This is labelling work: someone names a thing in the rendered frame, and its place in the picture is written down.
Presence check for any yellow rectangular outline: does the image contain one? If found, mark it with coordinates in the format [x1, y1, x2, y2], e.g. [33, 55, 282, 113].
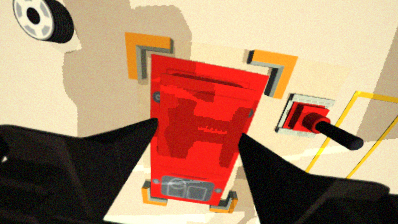
[305, 91, 398, 178]

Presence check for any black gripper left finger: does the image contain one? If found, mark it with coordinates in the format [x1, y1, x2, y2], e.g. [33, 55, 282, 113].
[0, 118, 158, 220]

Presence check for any black toy car tyre with white hub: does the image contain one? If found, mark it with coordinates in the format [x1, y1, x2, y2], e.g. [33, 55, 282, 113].
[12, 0, 74, 44]

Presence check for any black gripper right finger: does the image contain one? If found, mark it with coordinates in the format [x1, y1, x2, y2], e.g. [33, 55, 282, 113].
[238, 133, 390, 224]

